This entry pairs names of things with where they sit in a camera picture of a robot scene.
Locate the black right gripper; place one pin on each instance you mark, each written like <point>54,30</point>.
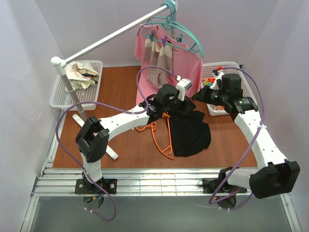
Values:
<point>206,94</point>

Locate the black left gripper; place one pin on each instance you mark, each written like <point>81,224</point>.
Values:
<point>182,104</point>

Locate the orange plastic hanger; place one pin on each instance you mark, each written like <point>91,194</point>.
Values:
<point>161,135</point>

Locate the black underwear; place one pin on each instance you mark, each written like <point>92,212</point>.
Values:
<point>189,133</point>

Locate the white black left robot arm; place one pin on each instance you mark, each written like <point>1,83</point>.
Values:
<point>93,138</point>

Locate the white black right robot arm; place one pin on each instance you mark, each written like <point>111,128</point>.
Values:
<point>276,175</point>

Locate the beige brown underwear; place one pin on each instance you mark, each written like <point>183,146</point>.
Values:
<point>161,56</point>

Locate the teal clip hanger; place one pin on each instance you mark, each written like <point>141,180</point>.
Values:
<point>154,36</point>

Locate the teal plastic hanger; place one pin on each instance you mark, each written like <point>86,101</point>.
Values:
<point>196,47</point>

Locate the pile of colourful clothespins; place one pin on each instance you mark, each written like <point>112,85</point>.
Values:
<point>209,82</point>

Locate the pink t-shirt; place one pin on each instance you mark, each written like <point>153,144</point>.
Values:
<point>185,64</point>

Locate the purple clothespin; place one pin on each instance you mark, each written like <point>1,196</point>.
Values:
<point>164,40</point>

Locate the pile of light clothes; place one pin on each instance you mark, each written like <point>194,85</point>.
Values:
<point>81,75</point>

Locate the white metal clothes rack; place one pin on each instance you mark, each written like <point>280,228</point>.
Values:
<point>60,64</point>

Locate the white clothes basket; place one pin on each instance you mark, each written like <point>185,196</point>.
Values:
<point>60,98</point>

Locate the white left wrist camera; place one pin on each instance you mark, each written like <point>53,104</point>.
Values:
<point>183,85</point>

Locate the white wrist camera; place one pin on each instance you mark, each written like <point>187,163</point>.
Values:
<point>217,75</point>
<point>183,85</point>

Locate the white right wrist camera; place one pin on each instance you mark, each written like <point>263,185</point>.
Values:
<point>217,75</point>

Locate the aluminium rail frame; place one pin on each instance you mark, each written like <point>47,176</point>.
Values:
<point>153,200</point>

